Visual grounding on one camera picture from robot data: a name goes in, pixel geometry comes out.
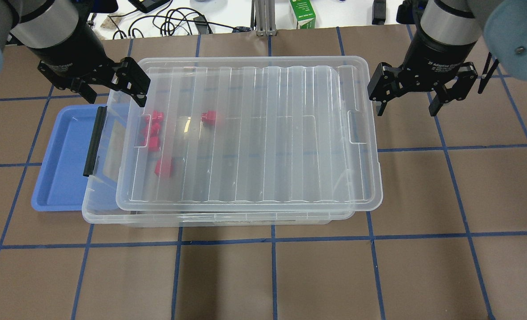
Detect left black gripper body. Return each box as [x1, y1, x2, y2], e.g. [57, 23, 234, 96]
[37, 56, 115, 91]

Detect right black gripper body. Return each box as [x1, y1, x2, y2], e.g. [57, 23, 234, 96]
[368, 62, 479, 105]

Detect clear plastic box lid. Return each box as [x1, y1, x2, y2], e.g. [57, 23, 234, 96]
[116, 56, 383, 213]

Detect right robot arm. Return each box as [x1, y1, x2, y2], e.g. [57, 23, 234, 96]
[367, 0, 527, 117]

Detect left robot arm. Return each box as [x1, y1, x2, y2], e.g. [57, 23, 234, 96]
[0, 0, 151, 107]

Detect clear plastic storage box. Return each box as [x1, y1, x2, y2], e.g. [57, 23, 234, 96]
[82, 66, 364, 228]

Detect red block under lid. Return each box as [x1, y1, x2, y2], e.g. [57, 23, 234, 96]
[201, 110, 217, 126]

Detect black power adapter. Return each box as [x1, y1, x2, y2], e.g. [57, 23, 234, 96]
[193, 15, 213, 35]

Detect blue plastic tray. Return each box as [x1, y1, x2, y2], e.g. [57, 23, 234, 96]
[31, 105, 128, 212]

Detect green white carton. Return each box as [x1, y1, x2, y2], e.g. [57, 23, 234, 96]
[288, 0, 317, 30]

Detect black cables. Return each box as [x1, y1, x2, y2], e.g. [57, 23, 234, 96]
[108, 0, 251, 40]

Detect black box handle bar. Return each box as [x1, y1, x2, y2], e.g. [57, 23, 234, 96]
[83, 105, 107, 177]

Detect aluminium frame post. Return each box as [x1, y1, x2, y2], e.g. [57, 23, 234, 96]
[251, 0, 276, 37]

